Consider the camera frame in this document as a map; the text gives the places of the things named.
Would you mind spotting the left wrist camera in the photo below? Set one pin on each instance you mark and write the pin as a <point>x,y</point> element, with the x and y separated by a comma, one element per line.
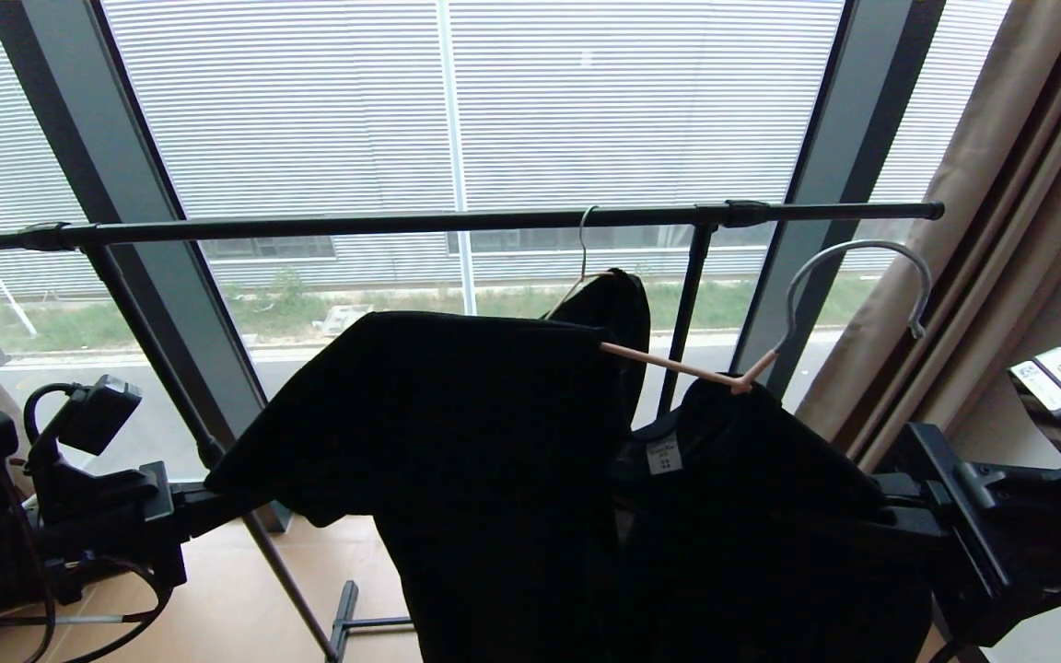
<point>93,414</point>

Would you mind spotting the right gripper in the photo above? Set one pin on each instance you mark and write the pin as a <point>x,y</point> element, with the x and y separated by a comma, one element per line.
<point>1019,552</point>

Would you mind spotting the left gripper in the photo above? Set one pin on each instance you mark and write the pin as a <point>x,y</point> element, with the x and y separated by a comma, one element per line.
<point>157,525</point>

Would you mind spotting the black clothes rack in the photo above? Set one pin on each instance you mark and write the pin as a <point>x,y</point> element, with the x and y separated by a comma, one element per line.
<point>402,224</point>

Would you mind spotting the window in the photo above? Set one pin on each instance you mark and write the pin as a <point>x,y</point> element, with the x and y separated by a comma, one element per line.
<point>79,110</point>

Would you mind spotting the black garment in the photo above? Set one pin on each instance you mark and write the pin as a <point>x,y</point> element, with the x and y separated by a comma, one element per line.
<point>448,460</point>

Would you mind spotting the pink clothes hanger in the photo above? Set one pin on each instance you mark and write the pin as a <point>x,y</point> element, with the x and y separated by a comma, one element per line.
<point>669,366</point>
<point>583,244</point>

